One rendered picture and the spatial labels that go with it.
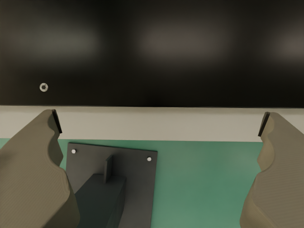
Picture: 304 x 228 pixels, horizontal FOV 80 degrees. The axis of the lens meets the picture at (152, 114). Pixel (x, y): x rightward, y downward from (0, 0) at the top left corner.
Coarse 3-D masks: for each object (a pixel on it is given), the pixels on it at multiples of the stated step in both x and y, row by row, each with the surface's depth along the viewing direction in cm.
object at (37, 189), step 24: (48, 120) 10; (24, 144) 8; (48, 144) 8; (0, 168) 7; (24, 168) 7; (48, 168) 7; (0, 192) 6; (24, 192) 6; (48, 192) 6; (72, 192) 7; (0, 216) 5; (24, 216) 5; (48, 216) 5; (72, 216) 6
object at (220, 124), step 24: (0, 120) 22; (24, 120) 22; (72, 120) 22; (96, 120) 22; (120, 120) 22; (144, 120) 22; (168, 120) 22; (192, 120) 21; (216, 120) 21; (240, 120) 21; (288, 120) 21
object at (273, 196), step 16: (272, 112) 10; (272, 128) 9; (288, 128) 9; (272, 144) 8; (288, 144) 8; (272, 160) 7; (288, 160) 7; (256, 176) 6; (272, 176) 6; (288, 176) 6; (256, 192) 6; (272, 192) 6; (288, 192) 6; (256, 208) 6; (272, 208) 6; (288, 208) 6; (240, 224) 7; (256, 224) 6; (272, 224) 5; (288, 224) 5
